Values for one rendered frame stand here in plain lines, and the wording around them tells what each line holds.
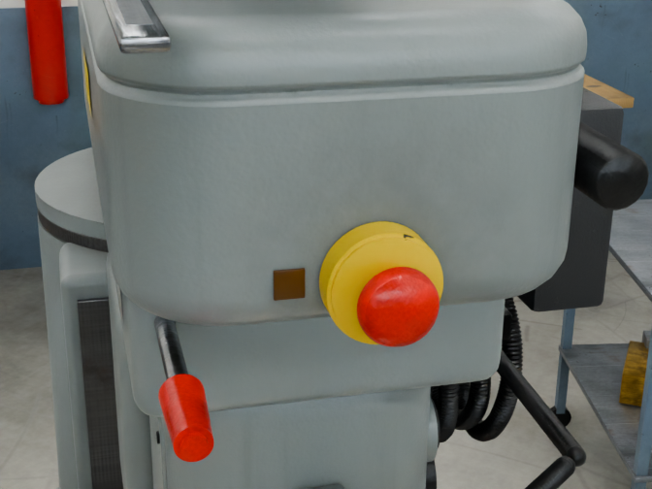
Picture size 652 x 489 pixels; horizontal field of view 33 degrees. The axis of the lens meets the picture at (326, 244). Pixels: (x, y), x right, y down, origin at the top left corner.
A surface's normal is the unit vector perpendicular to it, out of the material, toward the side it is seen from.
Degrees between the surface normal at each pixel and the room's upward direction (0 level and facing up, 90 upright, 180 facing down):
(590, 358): 0
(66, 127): 90
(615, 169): 90
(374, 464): 90
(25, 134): 90
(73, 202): 0
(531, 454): 0
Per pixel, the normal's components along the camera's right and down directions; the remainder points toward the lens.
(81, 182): 0.01, -0.93
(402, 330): 0.22, 0.44
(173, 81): -0.25, 0.35
